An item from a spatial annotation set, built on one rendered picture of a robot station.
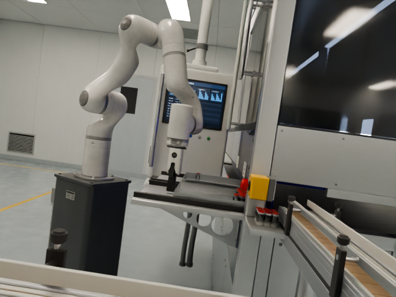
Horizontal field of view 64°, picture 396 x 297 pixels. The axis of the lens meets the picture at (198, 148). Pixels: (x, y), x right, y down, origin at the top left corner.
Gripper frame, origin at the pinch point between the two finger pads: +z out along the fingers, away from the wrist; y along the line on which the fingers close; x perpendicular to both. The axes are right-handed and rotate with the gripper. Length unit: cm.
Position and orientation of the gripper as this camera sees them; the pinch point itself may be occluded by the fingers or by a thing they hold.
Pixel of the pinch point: (171, 186)
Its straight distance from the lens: 122.7
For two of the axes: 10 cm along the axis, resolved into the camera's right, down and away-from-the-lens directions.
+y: 0.4, -0.5, 10.0
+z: -1.4, 9.9, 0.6
